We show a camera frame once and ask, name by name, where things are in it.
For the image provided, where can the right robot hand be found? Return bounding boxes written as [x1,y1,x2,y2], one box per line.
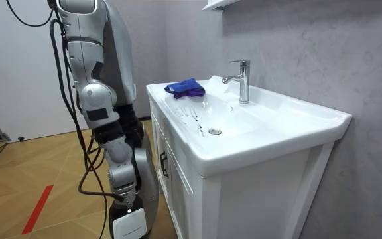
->
[108,197,149,239]

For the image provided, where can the robot legs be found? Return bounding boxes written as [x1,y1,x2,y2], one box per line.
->
[131,121,160,237]

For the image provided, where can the red floor tape strip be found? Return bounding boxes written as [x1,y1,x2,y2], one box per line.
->
[21,184,54,236]

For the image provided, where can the white vanity cabinet with basin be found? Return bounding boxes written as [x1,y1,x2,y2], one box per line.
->
[145,75,353,239]

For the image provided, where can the blue cloth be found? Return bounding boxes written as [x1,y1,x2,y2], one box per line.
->
[164,78,206,100]

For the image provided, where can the robot body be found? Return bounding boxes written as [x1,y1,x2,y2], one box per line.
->
[94,0,145,149]

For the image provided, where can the chrome faucet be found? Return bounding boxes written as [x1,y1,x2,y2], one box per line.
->
[222,59,251,105]

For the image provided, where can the white wall shelf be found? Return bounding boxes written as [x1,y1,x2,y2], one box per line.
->
[201,0,241,12]

